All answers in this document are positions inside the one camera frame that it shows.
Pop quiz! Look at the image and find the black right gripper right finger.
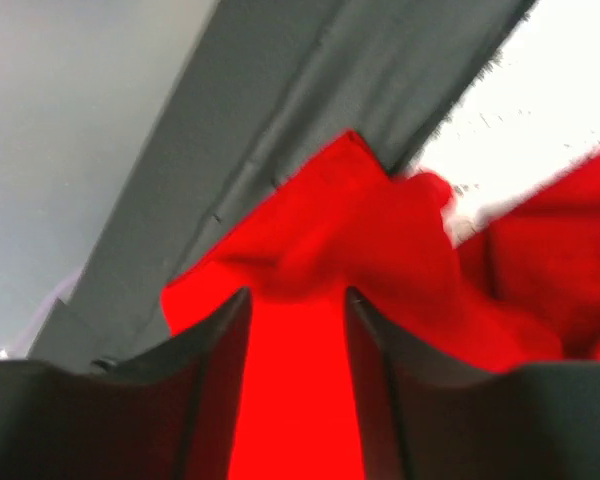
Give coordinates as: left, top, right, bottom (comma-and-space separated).
345, 288, 600, 479

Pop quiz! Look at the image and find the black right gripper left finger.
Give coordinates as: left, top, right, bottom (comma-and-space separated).
0, 289, 252, 479

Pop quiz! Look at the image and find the red t shirt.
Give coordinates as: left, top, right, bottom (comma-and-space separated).
161, 132, 600, 479

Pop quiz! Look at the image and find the floral table mat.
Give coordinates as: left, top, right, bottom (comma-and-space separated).
414, 0, 600, 244

